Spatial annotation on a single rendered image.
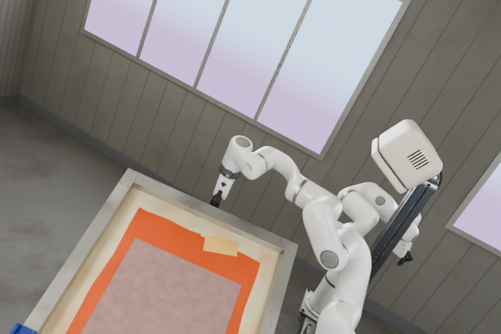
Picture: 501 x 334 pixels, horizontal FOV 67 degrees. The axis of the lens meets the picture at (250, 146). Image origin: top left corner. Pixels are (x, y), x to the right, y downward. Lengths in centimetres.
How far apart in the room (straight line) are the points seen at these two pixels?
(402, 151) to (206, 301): 68
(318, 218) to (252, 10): 264
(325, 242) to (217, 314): 36
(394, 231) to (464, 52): 226
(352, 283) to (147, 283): 56
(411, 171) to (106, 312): 90
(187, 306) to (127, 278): 18
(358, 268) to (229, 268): 37
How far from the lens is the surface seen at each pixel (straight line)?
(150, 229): 120
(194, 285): 116
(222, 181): 127
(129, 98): 410
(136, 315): 113
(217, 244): 120
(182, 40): 372
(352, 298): 116
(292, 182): 112
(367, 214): 138
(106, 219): 117
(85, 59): 438
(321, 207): 103
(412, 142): 113
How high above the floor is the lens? 219
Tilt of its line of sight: 21 degrees down
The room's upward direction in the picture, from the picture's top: 25 degrees clockwise
